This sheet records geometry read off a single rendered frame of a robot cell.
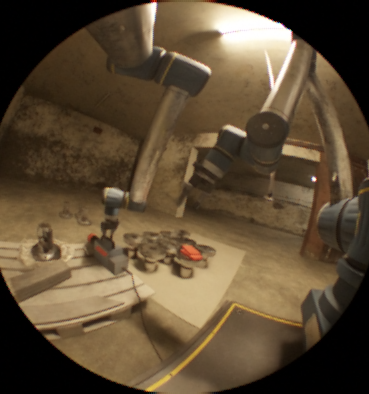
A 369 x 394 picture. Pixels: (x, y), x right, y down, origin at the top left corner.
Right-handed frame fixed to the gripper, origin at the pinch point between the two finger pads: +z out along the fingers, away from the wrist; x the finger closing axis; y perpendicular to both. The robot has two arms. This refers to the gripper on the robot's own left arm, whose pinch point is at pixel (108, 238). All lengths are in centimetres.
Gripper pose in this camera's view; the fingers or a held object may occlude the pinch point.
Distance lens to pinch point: 112.4
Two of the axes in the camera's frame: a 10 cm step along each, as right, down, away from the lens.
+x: -4.1, -0.8, -9.1
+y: -8.8, -2.2, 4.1
